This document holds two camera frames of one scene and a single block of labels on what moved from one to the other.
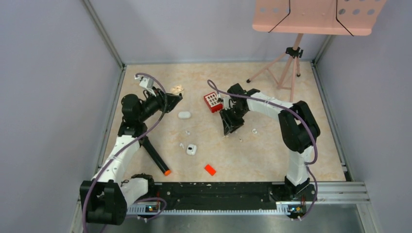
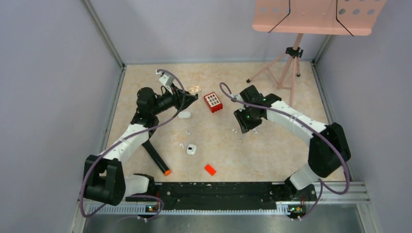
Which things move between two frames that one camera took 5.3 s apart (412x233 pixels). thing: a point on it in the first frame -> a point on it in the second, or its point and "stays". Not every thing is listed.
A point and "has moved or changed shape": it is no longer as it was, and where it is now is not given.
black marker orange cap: (164, 168) stays
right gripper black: (230, 125) -> (245, 125)
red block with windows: (213, 102) stays
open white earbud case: (191, 149) stays
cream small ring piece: (176, 89) has moved or changed shape
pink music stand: (335, 17) stays
